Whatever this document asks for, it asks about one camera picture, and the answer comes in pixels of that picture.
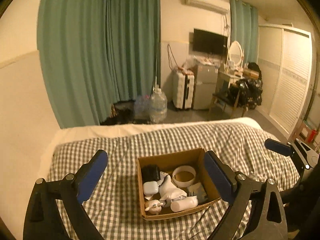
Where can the open cardboard box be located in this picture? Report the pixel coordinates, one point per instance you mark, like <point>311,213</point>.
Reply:
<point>167,163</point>

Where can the white louvered wardrobe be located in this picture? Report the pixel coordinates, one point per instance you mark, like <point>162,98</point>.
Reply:
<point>285,58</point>

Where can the white oval vanity mirror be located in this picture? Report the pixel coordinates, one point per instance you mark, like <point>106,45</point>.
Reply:
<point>236,54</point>

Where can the small silver fridge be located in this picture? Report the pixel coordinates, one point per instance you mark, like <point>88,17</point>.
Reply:
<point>205,86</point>

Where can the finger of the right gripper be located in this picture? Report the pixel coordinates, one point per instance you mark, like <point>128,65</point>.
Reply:
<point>278,147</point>

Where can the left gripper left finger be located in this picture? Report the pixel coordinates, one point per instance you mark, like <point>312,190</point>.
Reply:
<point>43,219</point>

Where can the white air conditioner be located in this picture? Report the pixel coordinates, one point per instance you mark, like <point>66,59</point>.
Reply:
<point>220,6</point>

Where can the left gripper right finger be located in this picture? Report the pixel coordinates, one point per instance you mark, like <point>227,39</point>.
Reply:
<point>267,218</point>

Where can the clear water jug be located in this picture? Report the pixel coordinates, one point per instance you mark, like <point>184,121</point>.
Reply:
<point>158,105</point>

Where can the white ribbed suitcase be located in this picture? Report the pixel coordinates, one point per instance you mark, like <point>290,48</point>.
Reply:
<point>182,89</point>

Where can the black round compact case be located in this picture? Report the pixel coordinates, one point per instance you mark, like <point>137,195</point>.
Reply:
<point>150,173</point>

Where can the white plastic bottle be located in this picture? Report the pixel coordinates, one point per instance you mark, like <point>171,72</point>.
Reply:
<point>184,204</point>

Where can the white tape roll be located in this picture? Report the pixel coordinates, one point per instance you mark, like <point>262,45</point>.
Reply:
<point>184,176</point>

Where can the large green curtain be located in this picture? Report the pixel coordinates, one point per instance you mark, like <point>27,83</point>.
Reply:
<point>95,53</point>

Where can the wooden vanity desk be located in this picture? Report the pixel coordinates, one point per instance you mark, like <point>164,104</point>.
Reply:
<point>226,77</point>

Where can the black garbage bag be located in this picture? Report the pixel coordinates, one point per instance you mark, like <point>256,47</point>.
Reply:
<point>249,89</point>

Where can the white knit sock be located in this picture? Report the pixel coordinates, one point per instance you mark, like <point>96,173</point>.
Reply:
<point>168,191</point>

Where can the wooden chair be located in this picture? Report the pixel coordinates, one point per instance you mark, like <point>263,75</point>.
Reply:
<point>227,99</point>

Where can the grey checkered bed quilt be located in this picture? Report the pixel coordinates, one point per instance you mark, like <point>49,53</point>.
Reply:
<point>114,206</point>

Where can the green window curtain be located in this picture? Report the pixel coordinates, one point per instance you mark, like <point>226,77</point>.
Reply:
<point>245,28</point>

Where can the black wall television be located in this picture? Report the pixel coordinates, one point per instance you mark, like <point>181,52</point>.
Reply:
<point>208,42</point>

